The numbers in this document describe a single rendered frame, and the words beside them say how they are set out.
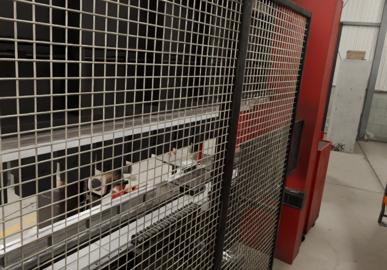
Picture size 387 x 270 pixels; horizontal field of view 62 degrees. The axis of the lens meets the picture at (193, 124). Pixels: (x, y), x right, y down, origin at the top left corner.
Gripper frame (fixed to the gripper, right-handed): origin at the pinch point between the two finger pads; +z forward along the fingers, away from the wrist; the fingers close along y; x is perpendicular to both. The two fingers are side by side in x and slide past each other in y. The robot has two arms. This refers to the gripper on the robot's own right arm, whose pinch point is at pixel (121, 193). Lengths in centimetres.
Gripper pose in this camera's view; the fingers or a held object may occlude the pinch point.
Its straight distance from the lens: 237.4
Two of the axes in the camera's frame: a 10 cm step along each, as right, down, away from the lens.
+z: 1.3, 9.9, 0.8
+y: 8.4, -0.7, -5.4
